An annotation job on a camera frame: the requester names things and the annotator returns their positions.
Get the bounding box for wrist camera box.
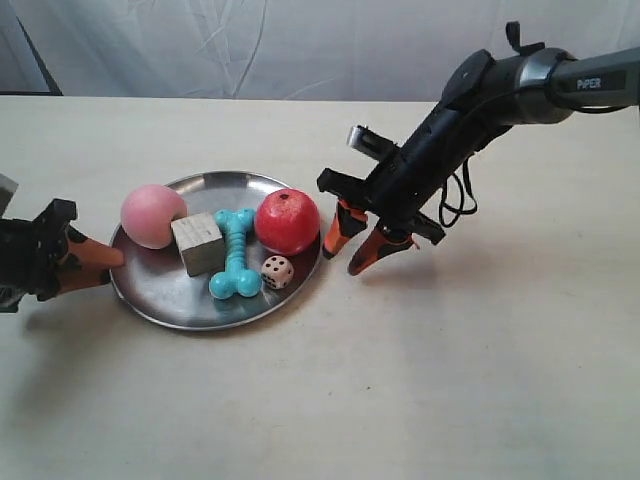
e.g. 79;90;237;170
347;125;399;162
0;174;19;217

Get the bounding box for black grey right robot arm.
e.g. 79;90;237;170
317;21;639;276

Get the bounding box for white wrinkled backdrop cloth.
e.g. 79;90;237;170
1;1;639;101

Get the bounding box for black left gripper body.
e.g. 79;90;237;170
1;198;77;313

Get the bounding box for beige die black dots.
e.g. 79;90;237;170
261;255;294;290

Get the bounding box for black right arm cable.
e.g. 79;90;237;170
438;149;479;229

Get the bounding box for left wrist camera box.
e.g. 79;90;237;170
0;174;19;217

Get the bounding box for turquoise bone toy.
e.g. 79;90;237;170
209;208;262;300

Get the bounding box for grey wooden cube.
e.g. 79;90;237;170
171;212;226;277

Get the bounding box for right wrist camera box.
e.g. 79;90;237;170
347;125;399;162

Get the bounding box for red apple toy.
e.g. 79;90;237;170
254;188;320;256

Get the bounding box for pink peach toy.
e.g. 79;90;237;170
120;184;188;250

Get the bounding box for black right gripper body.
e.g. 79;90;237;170
317;108;493;244

